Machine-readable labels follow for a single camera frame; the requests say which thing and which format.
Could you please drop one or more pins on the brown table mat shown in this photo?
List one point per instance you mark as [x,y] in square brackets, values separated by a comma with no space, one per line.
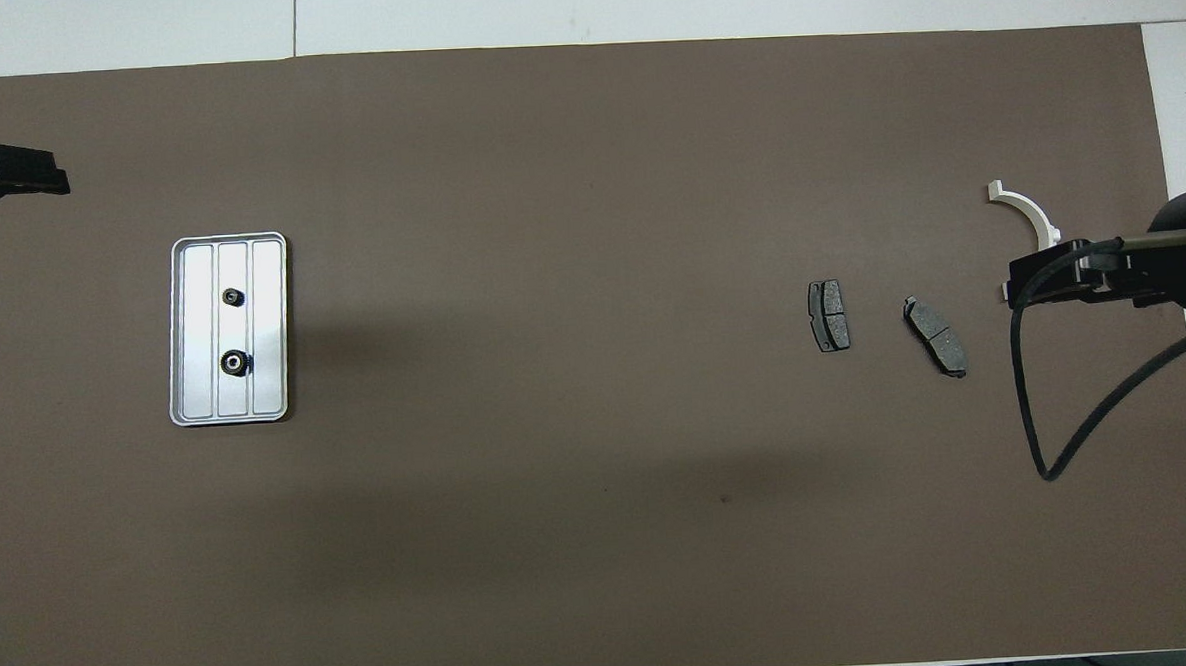
[559,475]

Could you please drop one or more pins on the silver metal tray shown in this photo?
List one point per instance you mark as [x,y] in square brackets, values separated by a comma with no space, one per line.
[198,330]

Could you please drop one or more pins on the dark grey curved brake pad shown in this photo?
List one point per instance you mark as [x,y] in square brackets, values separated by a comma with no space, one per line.
[936,338]

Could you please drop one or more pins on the dark grey rectangular brake pad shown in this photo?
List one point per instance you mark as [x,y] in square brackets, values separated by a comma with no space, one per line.
[829,315]

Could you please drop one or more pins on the white curved plastic bracket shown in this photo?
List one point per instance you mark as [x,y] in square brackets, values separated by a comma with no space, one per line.
[1028,209]

